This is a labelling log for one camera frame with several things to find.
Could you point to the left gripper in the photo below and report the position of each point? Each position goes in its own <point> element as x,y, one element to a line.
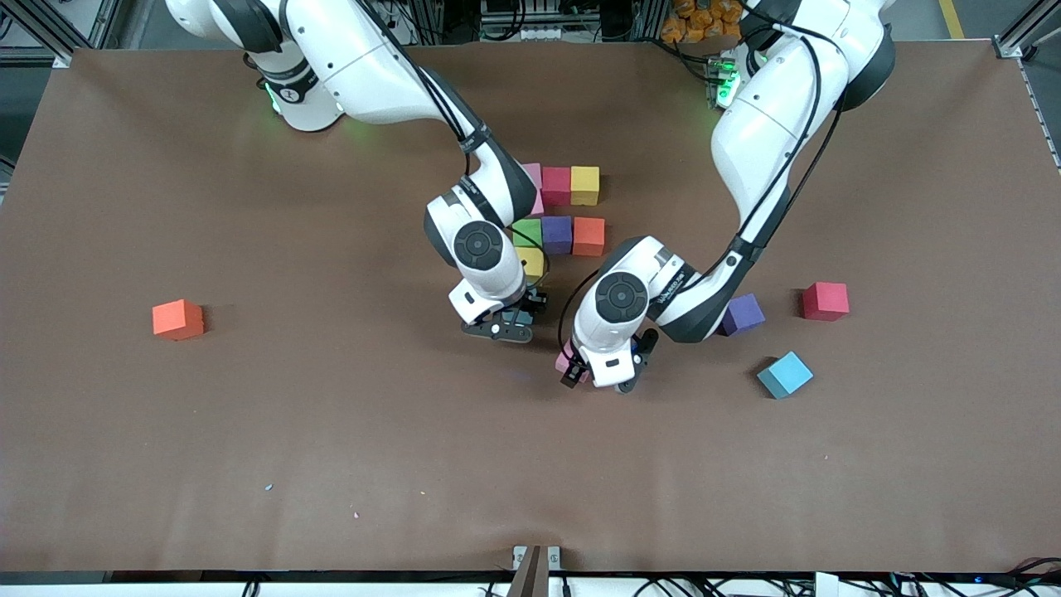
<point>573,372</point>

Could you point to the aluminium frame profile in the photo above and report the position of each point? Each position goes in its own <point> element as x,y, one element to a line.
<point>60,58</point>
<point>1007,48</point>

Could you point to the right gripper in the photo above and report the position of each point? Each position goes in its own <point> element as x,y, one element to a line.
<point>533,303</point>

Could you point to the purple foam cube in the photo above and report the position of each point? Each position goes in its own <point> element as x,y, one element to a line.
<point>748,313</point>
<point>557,235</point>

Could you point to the aluminium table side rail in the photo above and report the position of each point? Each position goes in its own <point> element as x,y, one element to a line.
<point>1046,124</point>

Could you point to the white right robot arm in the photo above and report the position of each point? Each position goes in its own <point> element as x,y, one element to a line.
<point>478,245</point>

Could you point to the orange snack bags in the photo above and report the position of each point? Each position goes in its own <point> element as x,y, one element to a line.
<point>696,23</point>

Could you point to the crimson foam cube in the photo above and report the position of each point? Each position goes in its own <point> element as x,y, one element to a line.
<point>826,301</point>
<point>556,186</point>

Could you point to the orange foam cube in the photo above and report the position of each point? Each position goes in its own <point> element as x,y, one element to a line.
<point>178,319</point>
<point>588,236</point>

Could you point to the green foam cube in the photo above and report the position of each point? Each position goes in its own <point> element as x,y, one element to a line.
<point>530,232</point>

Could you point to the black equipment rack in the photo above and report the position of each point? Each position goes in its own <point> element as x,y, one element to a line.
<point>597,21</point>

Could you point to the yellow foam cube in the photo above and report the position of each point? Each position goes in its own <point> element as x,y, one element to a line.
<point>533,264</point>
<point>584,186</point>

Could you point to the brown mounting post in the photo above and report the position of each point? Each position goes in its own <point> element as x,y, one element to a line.
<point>529,576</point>

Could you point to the metal table edge bracket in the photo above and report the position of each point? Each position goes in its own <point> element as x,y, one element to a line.
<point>554,555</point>

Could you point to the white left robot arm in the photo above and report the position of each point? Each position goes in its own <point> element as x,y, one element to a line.
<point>622,296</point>

